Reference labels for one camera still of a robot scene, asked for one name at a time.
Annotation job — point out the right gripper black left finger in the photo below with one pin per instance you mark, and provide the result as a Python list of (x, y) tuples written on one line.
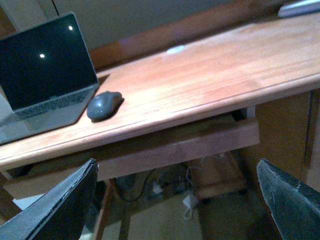
[(61, 213)]

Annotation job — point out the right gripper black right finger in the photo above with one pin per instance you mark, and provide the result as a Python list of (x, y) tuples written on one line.
[(294, 206)]

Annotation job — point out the wooden keyboard drawer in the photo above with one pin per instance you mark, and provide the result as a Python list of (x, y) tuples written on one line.
[(243, 134)]

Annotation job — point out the grey logi mouse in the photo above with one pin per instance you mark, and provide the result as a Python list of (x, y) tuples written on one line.
[(102, 106)]

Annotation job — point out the white plug charger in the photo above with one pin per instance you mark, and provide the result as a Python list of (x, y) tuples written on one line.
[(156, 188)]

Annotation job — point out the white power adapter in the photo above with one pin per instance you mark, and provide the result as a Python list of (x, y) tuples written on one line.
[(190, 201)]

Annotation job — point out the grey laptop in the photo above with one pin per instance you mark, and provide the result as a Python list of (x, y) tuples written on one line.
[(47, 77)]

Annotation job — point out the wooden desk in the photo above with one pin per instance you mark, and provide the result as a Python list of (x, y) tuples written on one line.
[(267, 70)]

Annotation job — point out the white object on desk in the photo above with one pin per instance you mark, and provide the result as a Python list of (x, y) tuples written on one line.
[(175, 50)]

